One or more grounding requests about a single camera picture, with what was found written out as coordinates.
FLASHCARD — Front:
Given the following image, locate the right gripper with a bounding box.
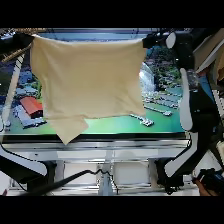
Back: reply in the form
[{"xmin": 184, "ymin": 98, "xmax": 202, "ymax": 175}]
[{"xmin": 142, "ymin": 32, "xmax": 168, "ymax": 50}]

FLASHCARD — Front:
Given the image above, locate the cream T-shirt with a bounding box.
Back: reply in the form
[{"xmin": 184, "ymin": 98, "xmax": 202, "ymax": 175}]
[{"xmin": 29, "ymin": 34, "xmax": 149, "ymax": 146}]

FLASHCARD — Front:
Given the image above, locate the brown clothes hanger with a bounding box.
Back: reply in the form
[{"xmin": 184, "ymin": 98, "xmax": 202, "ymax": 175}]
[{"xmin": 1, "ymin": 43, "xmax": 34, "ymax": 64}]

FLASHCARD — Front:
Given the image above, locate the silver frame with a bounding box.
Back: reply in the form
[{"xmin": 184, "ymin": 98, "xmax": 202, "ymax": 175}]
[{"xmin": 0, "ymin": 137, "xmax": 224, "ymax": 197}]

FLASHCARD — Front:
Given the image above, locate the black cable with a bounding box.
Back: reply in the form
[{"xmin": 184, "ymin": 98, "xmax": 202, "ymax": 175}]
[{"xmin": 19, "ymin": 168, "xmax": 112, "ymax": 197}]

